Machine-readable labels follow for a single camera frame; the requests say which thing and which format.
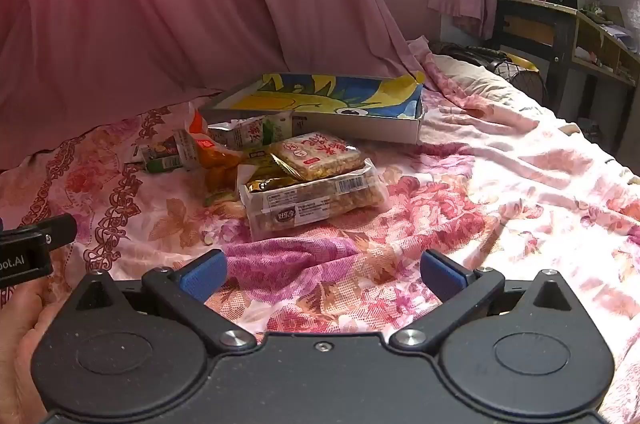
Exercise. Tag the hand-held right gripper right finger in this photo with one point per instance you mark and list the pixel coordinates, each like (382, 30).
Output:
(442, 276)

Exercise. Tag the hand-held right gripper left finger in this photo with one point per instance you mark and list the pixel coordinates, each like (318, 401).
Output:
(202, 276)

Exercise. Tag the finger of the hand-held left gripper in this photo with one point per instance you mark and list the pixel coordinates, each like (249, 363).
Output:
(55, 229)

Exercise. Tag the orange snack bag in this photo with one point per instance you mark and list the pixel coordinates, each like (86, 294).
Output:
(212, 154)

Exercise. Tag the small green pink snack packet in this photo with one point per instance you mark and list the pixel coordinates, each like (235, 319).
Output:
(160, 156)

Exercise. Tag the clear peanut brittle packet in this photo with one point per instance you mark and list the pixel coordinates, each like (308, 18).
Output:
(320, 204)

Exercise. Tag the green white snack packet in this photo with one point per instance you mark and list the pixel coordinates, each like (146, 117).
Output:
(250, 131)

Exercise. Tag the pink label rice cracker packet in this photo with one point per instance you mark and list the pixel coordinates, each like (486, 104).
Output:
(317, 156)

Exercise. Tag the fish print cardboard box tray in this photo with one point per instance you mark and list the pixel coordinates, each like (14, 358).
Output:
(360, 124)

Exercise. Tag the person's left hand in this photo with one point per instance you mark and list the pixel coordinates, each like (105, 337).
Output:
(20, 354)

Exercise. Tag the floral bed sheet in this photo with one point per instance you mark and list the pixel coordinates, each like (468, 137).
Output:
(450, 214)

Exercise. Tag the beige pillow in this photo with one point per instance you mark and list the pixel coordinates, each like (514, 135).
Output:
(475, 76)

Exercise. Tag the black patterned bag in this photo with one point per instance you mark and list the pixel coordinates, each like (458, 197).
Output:
(520, 76)

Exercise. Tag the pink curtain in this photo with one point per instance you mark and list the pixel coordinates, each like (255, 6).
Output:
(150, 4)

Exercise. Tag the wooden desk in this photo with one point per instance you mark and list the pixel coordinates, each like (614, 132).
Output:
(560, 34)

